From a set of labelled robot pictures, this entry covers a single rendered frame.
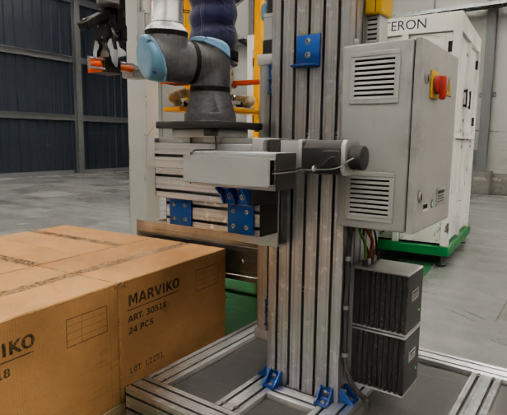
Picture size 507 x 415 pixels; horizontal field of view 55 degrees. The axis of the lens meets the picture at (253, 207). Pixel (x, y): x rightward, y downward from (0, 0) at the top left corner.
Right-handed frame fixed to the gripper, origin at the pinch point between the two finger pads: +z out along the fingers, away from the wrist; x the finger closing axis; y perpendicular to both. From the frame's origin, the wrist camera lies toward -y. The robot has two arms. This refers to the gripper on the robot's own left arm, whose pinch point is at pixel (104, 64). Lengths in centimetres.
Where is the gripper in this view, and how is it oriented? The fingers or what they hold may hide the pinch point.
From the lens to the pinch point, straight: 182.6
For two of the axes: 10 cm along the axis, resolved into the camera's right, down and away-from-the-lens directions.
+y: 5.7, -1.1, 8.2
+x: -8.2, -0.9, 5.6
